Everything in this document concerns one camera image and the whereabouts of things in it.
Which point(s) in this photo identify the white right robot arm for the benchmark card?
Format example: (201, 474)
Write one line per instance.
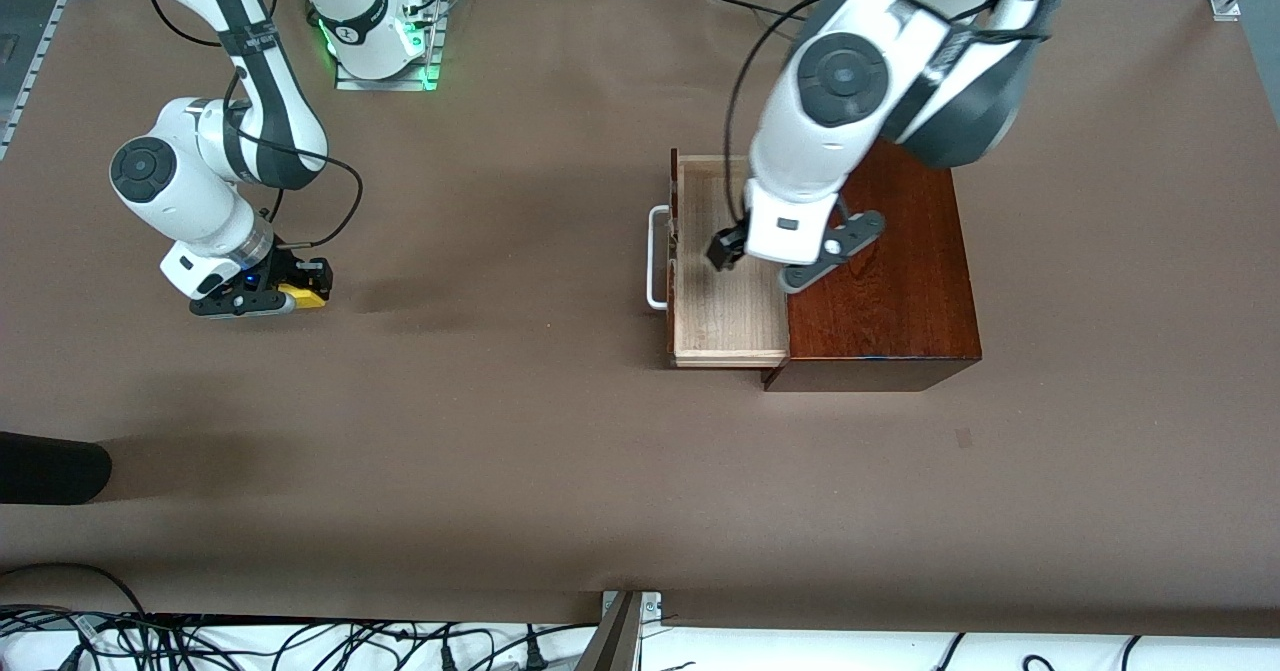
(190, 191)

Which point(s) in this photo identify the dark grey metal beam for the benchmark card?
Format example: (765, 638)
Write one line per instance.
(612, 646)

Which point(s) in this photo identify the yellow block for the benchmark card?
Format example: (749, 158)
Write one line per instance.
(308, 299)

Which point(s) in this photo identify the wooden drawer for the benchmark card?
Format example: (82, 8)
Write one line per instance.
(720, 321)

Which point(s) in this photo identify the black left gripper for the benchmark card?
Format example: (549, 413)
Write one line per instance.
(724, 248)

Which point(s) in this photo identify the black round-ended cylinder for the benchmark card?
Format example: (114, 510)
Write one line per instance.
(50, 466)

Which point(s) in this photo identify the black power plug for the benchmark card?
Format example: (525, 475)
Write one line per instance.
(447, 659)
(535, 659)

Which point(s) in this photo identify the dark brown wooden cabinet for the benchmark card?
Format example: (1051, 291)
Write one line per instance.
(900, 301)

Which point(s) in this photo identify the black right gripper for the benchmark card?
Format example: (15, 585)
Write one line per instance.
(283, 270)

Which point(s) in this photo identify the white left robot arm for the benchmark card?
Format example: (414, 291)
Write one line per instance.
(830, 81)

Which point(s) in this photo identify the silver metal corner bracket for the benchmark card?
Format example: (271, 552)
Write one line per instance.
(652, 606)

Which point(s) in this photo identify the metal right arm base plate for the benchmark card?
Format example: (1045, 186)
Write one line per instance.
(385, 84)

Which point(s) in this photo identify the aluminium side rail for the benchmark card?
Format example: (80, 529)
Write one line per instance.
(30, 81)

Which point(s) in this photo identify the paper table cover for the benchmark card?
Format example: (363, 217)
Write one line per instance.
(500, 401)

